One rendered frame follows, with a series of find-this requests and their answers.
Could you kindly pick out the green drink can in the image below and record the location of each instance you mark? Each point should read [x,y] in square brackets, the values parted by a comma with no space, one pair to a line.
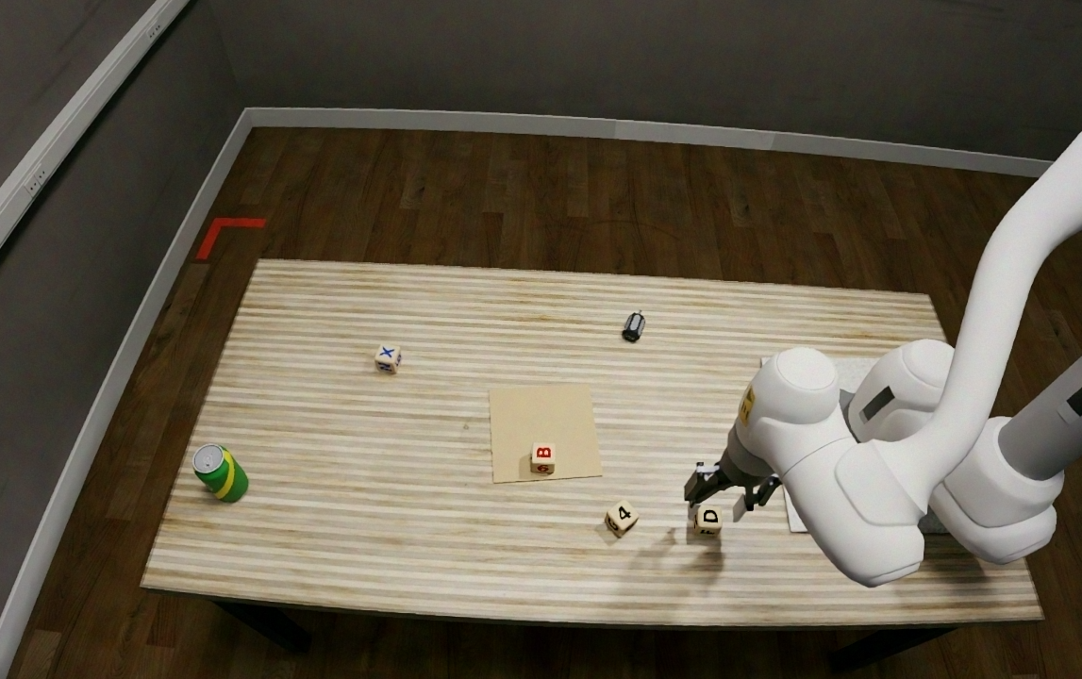
[220,472]

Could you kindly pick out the tan square mat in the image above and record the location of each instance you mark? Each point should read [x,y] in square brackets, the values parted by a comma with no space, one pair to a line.
[552,414]

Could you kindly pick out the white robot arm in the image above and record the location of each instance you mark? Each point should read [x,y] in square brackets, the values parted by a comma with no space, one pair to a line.
[860,498]

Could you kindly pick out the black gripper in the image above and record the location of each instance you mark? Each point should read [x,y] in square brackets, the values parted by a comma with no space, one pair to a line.
[722,471]

